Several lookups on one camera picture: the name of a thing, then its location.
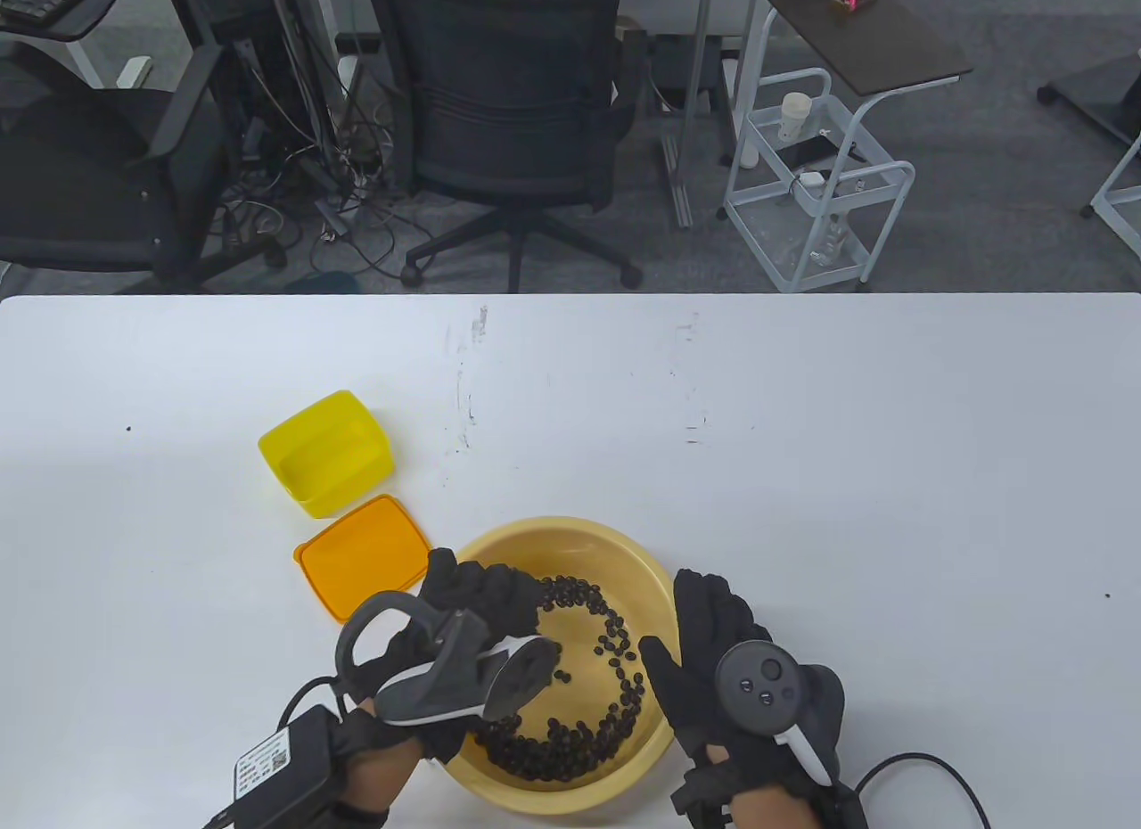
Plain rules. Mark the person's right hand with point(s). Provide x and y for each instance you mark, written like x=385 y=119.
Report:
x=704 y=677

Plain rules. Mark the person's left hand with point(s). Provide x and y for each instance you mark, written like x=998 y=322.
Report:
x=472 y=588

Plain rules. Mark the yellow plastic basin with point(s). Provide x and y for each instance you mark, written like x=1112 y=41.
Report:
x=570 y=544

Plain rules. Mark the orange container lid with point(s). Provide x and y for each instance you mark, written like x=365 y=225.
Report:
x=357 y=553

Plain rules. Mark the pile of dark coffee beans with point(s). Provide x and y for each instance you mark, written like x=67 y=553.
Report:
x=553 y=753

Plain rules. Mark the yellow plastic container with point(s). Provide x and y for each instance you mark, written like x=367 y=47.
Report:
x=325 y=455

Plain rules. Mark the person's right forearm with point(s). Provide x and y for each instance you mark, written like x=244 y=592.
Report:
x=771 y=809

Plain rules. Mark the grey right hand controller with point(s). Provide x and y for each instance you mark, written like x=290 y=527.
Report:
x=758 y=686

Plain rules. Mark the grey hand controller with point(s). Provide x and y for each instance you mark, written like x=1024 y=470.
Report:
x=758 y=686
x=446 y=677

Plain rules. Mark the grey left hand controller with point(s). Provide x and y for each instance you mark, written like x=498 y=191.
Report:
x=446 y=677

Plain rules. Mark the teal floor object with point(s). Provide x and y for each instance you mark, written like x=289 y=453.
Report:
x=321 y=284

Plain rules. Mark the black mesh office chair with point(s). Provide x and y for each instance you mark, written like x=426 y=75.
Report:
x=517 y=98

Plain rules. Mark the white charger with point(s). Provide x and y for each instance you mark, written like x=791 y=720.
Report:
x=809 y=180

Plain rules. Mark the black phone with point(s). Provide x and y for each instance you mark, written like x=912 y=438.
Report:
x=816 y=150

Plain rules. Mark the black computer tower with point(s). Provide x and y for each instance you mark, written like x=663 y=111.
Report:
x=267 y=89

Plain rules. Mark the black floor box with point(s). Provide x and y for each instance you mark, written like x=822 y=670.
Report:
x=686 y=71

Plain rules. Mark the black armrest office chair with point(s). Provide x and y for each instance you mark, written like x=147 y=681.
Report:
x=89 y=178

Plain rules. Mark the white paper cup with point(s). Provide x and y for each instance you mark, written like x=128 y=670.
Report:
x=795 y=116

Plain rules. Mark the aluminium profile stand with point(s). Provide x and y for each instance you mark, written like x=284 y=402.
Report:
x=700 y=45

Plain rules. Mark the white power strip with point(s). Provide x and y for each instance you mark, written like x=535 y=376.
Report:
x=135 y=71

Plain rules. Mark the dark top side table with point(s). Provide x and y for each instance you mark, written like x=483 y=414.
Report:
x=1105 y=94
x=865 y=36

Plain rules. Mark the grey desk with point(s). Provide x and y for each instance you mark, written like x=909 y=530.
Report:
x=89 y=13

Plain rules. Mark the black right wrist camera unit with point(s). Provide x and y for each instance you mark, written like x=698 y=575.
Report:
x=847 y=807

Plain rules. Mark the black wrist camera unit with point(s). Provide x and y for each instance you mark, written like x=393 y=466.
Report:
x=285 y=767
x=847 y=807

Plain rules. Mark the black left wrist camera unit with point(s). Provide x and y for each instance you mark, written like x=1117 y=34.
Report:
x=285 y=767

